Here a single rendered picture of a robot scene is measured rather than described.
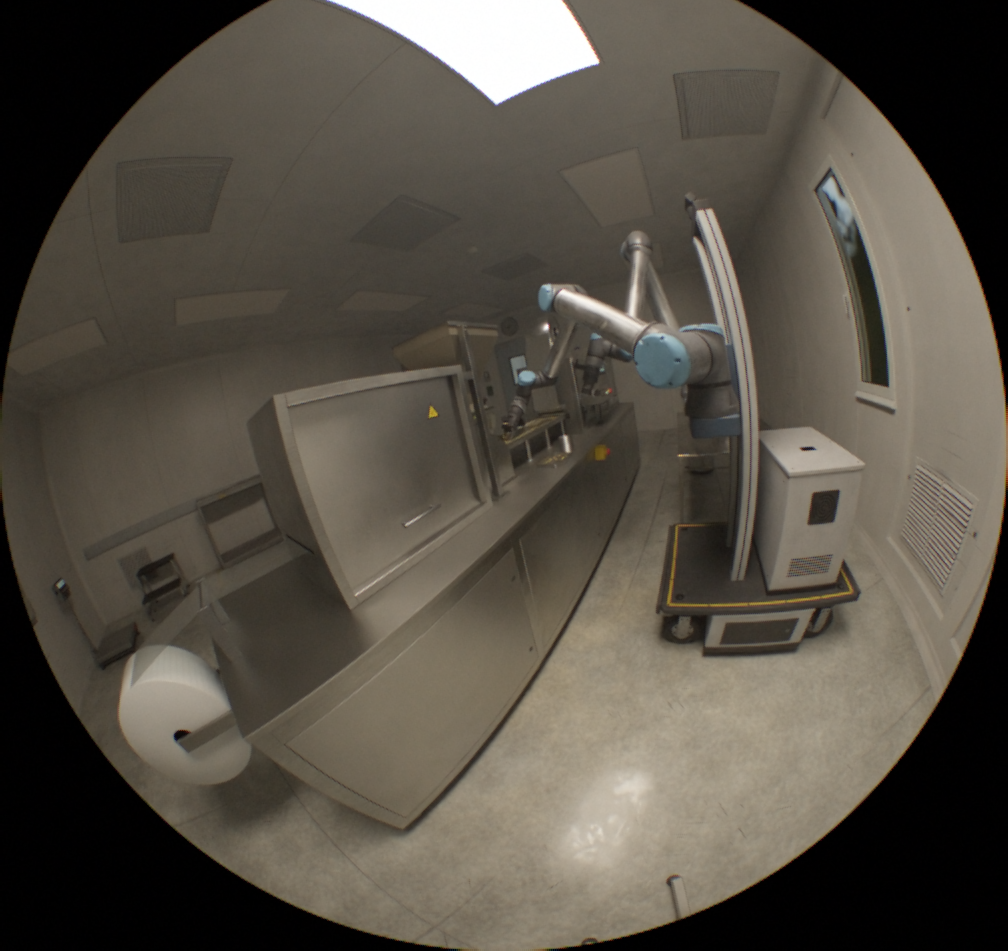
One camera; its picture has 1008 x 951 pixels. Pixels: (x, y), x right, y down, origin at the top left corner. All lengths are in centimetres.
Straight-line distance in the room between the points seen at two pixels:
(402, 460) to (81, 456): 460
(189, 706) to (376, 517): 80
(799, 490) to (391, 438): 131
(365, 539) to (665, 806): 128
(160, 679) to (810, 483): 189
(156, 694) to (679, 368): 153
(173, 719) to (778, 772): 173
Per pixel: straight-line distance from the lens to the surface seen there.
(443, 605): 80
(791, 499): 118
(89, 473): 493
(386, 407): 88
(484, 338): 135
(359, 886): 144
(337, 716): 75
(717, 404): 96
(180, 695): 100
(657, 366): 82
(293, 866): 160
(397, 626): 71
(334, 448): 79
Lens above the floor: 123
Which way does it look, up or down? 11 degrees down
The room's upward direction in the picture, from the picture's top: 12 degrees counter-clockwise
